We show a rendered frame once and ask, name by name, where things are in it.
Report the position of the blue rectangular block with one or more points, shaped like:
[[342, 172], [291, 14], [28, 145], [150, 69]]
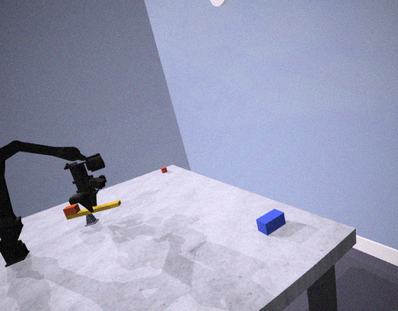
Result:
[[271, 221]]

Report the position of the yellow bar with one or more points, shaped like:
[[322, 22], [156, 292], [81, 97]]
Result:
[[73, 211]]

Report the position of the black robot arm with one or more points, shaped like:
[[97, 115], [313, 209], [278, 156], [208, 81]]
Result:
[[12, 249]]

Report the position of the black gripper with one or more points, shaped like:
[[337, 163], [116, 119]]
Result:
[[85, 197]]

